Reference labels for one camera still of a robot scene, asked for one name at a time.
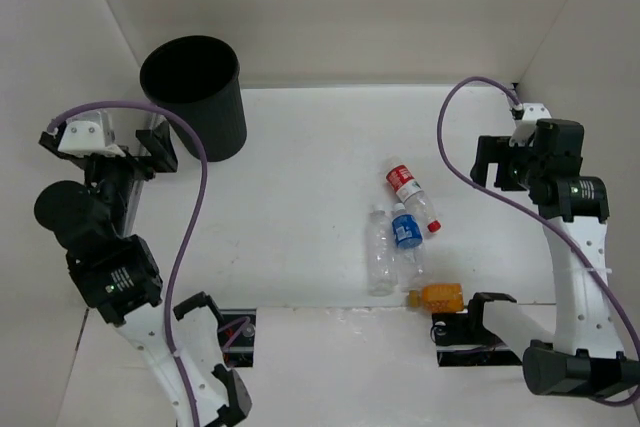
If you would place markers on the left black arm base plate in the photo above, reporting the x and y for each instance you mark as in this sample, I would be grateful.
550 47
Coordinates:
236 336

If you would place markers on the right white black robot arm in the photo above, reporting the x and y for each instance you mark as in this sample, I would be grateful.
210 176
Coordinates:
583 357

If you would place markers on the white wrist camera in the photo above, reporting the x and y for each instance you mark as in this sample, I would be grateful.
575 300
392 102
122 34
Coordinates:
90 133
525 117

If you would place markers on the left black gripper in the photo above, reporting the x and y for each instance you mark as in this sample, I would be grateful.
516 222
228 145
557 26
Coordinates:
133 167

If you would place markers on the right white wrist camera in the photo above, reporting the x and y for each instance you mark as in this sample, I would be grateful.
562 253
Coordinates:
525 117

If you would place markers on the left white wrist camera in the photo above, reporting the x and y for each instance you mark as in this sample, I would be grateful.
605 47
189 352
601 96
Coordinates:
90 133

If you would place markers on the clear unlabelled plastic bottle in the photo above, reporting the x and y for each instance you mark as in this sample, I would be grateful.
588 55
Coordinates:
379 253

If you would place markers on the orange plastic bottle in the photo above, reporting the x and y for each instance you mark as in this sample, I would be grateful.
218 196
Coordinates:
438 298

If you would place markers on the blue label plastic bottle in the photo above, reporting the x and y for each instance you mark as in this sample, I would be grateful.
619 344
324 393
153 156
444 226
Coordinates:
409 242

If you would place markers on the red label plastic bottle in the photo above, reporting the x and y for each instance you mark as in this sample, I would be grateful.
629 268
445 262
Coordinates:
411 194

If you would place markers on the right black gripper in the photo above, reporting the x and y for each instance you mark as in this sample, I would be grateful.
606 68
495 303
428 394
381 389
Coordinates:
487 152

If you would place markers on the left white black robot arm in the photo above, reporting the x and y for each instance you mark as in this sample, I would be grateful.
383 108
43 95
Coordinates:
116 274

